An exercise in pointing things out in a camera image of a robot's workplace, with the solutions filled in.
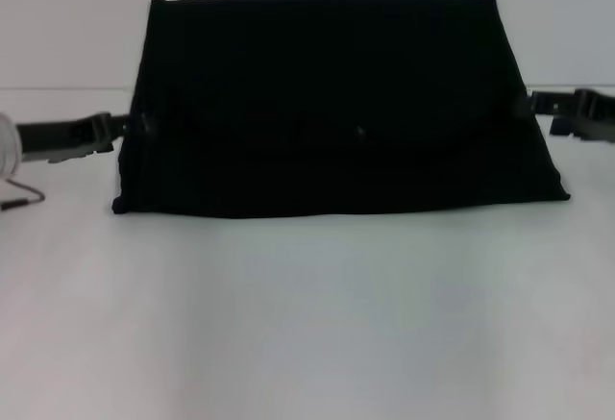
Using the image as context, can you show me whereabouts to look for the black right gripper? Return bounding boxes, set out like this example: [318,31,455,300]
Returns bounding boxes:
[511,86,615,144]

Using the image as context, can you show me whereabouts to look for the black t-shirt with FREE print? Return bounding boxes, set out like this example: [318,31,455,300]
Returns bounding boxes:
[111,0,572,221]

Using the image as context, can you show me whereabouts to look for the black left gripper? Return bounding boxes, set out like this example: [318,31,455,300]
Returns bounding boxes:
[16,111,156,165]

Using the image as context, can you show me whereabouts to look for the black cable with silver plug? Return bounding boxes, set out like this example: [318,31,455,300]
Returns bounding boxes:
[0,177,46,212]

